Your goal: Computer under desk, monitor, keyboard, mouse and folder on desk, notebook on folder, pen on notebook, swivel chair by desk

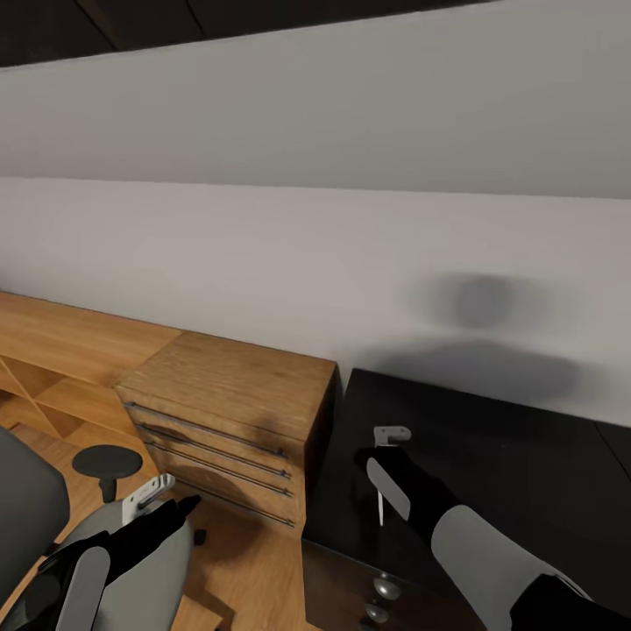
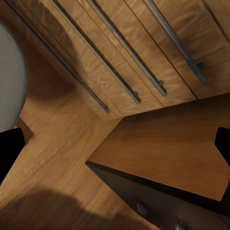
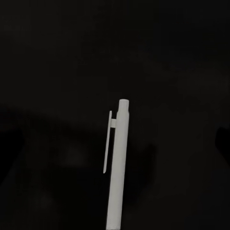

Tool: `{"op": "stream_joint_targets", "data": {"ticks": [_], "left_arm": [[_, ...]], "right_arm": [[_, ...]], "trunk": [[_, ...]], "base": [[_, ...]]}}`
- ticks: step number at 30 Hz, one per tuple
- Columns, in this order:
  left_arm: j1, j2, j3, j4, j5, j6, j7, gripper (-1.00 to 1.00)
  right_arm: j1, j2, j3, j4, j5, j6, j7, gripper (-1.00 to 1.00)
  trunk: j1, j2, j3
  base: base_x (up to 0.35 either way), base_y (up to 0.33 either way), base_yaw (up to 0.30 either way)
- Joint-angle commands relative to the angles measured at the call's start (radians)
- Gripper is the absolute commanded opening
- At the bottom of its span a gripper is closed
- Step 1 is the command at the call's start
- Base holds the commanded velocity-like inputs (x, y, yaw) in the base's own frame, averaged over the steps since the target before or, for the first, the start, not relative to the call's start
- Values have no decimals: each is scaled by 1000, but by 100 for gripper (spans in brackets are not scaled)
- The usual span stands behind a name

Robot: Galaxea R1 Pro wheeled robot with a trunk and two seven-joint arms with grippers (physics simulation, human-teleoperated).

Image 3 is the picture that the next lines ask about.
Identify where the pen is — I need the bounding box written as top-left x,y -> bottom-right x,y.
103,99 -> 129,230

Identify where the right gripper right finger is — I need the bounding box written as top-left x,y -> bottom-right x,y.
215,127 -> 230,166

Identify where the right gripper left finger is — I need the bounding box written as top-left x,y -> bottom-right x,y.
0,127 -> 25,185

